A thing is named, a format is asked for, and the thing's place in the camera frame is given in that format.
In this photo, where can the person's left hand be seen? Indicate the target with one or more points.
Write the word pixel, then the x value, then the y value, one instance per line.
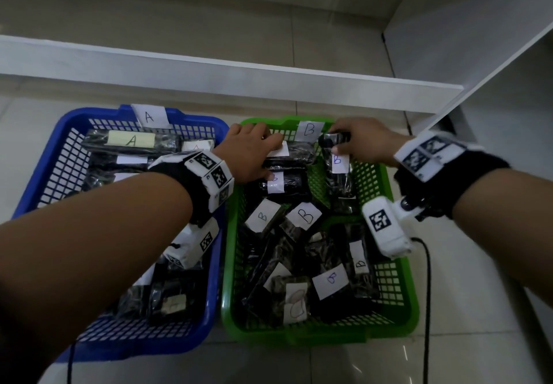
pixel 246 154

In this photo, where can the person's right hand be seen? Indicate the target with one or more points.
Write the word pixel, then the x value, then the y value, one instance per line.
pixel 371 141

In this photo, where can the black item packet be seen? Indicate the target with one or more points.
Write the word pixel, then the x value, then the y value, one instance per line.
pixel 341 185
pixel 298 154

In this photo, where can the blue plastic mesh basket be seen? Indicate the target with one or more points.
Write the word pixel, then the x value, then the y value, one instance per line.
pixel 56 137

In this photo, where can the green plastic mesh basket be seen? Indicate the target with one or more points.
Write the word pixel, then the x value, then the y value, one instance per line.
pixel 324 332

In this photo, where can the person's left forearm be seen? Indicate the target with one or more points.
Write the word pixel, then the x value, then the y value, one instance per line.
pixel 86 258

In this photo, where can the white shelf unit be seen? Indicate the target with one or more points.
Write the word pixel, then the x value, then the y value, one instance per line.
pixel 216 77

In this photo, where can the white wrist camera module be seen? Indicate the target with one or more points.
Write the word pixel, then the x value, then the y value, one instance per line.
pixel 384 228
pixel 194 243

